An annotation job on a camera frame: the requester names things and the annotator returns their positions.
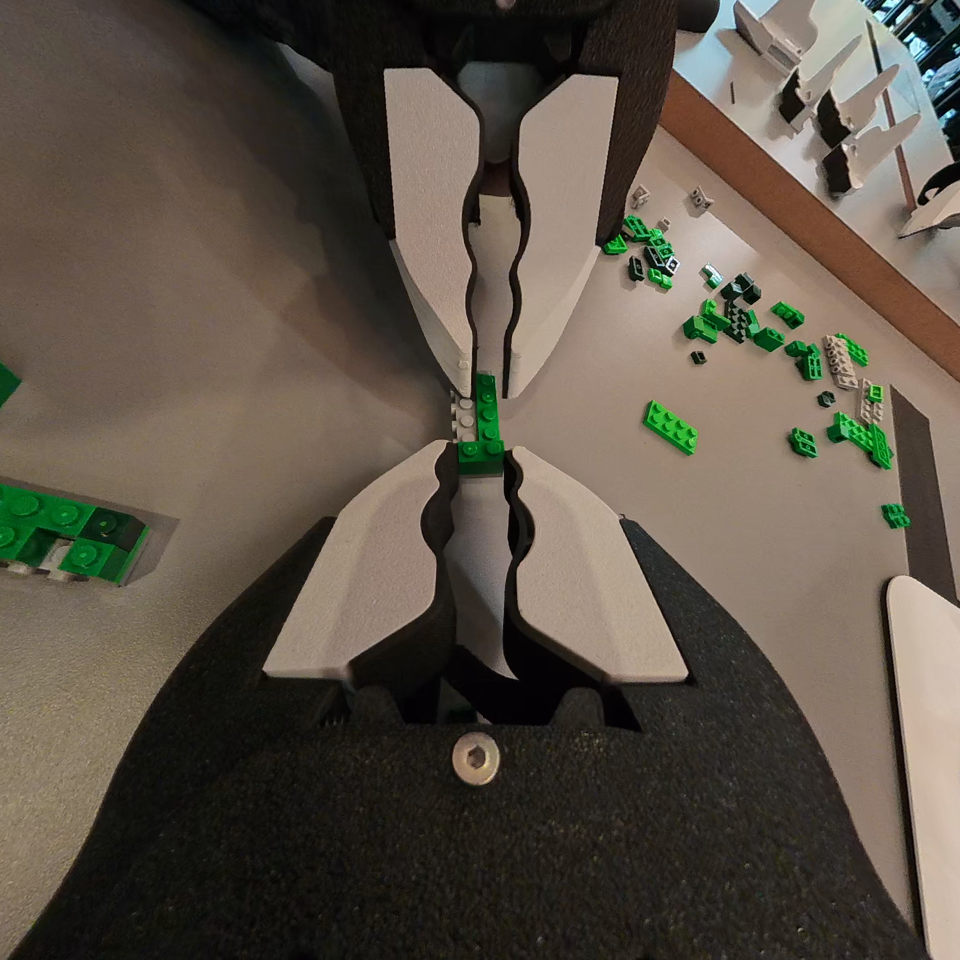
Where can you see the group of white printed parts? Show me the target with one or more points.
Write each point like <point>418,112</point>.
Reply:
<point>855,105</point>

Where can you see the green and grey brick assembly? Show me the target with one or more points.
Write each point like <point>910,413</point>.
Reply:
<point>67,539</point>

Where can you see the long narrow green plate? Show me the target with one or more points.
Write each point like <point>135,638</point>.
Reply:
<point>487,409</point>

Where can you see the short green plate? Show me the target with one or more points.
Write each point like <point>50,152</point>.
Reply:
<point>480,457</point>

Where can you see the light grey long plate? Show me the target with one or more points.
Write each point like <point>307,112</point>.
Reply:
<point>463,416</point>

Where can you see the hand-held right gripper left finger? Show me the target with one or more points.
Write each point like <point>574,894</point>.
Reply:
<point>360,585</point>

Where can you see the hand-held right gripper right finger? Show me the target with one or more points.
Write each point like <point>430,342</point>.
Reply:
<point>592,592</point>

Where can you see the small green brick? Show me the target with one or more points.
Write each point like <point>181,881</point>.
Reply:
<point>6,382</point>

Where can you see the pile of loose toy bricks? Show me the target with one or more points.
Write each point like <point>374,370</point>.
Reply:
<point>738,319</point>

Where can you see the wide green flat plate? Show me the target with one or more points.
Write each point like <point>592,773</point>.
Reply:
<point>670,427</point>

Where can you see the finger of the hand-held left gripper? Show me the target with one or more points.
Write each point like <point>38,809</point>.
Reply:
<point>427,187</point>
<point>566,187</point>

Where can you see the grey desk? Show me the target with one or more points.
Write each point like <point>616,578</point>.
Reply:
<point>187,299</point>

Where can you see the wood edged white table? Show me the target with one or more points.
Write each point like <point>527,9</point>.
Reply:
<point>750,97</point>

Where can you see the white mat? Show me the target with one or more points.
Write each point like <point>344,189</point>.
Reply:
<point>930,712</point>

